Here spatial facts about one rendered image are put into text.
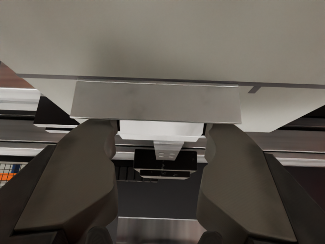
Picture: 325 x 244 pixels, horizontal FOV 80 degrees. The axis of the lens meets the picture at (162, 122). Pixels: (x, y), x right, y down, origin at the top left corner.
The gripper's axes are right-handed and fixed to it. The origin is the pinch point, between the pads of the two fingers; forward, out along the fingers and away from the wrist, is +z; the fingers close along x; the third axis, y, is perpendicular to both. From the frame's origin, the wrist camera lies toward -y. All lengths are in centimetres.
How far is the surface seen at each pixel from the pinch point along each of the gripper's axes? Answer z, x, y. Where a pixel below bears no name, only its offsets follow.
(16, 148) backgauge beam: 21.9, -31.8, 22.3
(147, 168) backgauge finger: 15.5, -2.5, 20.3
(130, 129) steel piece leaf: 4.5, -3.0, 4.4
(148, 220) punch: -0.5, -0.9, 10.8
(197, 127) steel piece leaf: 3.5, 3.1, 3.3
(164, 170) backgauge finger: 16.0, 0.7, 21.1
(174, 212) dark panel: 28, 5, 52
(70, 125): 4.8, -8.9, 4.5
